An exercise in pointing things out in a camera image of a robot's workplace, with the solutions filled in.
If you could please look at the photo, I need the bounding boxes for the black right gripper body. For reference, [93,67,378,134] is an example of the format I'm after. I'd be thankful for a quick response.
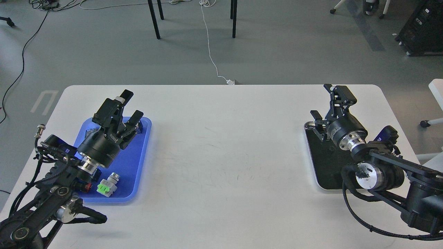
[313,114,368,151]

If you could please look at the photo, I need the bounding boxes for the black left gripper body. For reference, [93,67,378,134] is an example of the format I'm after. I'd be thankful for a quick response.
[76,122,137,168]

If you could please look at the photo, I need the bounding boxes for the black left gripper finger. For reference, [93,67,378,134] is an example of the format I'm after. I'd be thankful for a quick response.
[128,110,144,127]
[92,90,134,128]

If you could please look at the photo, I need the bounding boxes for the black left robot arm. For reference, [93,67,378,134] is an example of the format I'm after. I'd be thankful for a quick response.
[1,90,144,249]

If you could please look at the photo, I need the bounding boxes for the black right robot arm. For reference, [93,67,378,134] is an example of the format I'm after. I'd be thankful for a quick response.
[304,84,443,241]

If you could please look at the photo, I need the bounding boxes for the blue plastic tray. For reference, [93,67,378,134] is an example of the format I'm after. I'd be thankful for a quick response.
[79,117,152,204]

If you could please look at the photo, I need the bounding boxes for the silver metal tray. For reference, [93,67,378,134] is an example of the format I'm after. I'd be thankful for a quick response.
[304,121,355,191]

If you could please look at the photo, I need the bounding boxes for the red emergency stop button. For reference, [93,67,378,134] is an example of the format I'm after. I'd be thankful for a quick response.
[80,183,92,193]

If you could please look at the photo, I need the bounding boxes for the white chair at right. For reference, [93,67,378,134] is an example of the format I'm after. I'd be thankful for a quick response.
[415,79,443,181]

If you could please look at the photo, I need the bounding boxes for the black equipment cart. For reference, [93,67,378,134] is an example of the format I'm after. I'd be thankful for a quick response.
[395,0,443,56]

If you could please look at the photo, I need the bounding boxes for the white office chair base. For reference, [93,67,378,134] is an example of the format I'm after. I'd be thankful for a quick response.
[329,0,391,19]

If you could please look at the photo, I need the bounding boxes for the black table legs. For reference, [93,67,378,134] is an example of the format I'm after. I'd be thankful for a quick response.
[147,0,238,39]

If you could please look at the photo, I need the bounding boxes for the green white push button switch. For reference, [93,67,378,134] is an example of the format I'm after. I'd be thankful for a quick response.
[96,172,120,197]

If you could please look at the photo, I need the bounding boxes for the black floor cable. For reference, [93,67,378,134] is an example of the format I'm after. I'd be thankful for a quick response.
[0,0,80,124]

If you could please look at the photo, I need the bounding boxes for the white cable with plug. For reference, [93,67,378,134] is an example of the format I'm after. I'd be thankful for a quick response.
[199,0,235,85]

